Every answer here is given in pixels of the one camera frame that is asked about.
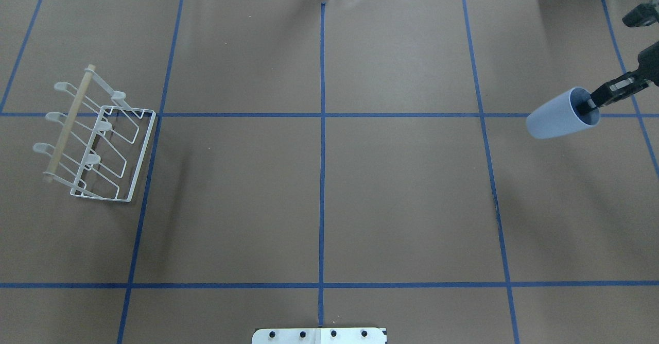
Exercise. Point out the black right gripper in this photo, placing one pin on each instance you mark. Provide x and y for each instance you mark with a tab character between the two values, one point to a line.
647	66

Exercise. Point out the light blue plastic cup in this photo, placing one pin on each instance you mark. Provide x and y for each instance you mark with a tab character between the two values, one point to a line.
565	114

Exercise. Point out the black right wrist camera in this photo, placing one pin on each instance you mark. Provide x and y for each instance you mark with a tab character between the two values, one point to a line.
643	15

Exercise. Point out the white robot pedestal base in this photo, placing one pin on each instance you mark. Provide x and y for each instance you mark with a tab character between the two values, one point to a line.
320	335

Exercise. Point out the white wire cup holder rack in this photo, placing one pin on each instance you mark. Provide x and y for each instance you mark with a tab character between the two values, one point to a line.
102	142

